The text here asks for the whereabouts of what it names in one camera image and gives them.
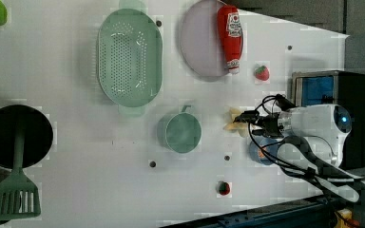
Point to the small dark red strawberry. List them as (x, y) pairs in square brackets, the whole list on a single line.
[(224, 188)]

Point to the red ketchup bottle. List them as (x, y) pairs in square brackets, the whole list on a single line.
[(230, 34)]

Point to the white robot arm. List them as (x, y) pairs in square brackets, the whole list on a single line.
[(309, 142)]

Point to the blue bowl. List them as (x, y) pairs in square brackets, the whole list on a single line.
[(270, 145)]

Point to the yellow peeled banana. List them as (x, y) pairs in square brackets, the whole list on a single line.
[(233, 126)]

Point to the green perforated colander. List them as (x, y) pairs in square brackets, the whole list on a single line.
[(130, 58)]

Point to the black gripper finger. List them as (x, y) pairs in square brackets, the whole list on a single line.
[(248, 116)]

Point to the black toaster oven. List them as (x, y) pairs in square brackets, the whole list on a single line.
[(340, 88)]

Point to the green slotted spatula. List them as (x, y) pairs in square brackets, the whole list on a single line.
[(19, 196)]

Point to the lilac round plate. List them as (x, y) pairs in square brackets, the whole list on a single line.
[(199, 39)]

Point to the black frying pan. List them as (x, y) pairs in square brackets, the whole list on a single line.
[(38, 137)]

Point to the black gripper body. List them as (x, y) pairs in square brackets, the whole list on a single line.
[(267, 126)]

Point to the red toy strawberry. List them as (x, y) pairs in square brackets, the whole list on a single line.
[(262, 73)]

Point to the green mug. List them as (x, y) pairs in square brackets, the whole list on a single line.
[(181, 131)]

